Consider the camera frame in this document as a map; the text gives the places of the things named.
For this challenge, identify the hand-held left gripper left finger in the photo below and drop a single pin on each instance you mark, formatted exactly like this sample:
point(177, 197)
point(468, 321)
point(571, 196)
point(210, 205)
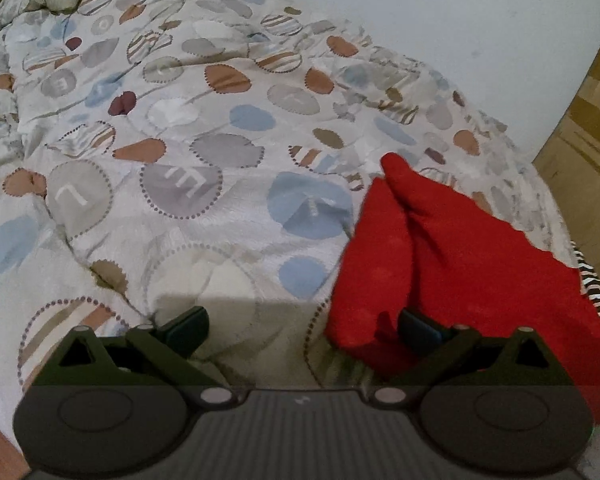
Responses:
point(186, 331)

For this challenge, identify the black white striped bed sheet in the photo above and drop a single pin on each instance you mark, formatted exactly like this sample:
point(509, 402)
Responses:
point(592, 285)

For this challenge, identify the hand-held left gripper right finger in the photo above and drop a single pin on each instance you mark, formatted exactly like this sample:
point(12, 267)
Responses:
point(421, 332)

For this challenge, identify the patterned circle print duvet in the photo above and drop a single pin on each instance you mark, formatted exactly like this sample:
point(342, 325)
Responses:
point(180, 110)

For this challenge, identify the worn wooden plywood panel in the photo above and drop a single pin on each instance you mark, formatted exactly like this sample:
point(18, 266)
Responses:
point(590, 160)

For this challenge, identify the red knit sweater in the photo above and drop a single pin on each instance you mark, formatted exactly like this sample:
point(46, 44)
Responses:
point(455, 260)

